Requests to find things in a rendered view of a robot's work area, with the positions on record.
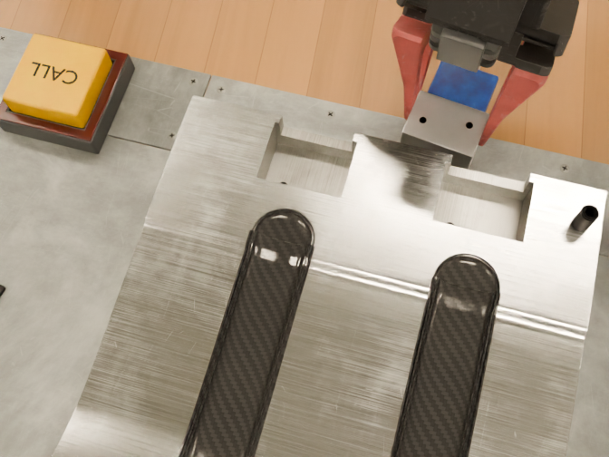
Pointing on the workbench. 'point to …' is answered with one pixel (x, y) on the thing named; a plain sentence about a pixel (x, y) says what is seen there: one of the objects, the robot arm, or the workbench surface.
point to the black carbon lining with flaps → (293, 269)
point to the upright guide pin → (585, 218)
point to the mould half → (334, 302)
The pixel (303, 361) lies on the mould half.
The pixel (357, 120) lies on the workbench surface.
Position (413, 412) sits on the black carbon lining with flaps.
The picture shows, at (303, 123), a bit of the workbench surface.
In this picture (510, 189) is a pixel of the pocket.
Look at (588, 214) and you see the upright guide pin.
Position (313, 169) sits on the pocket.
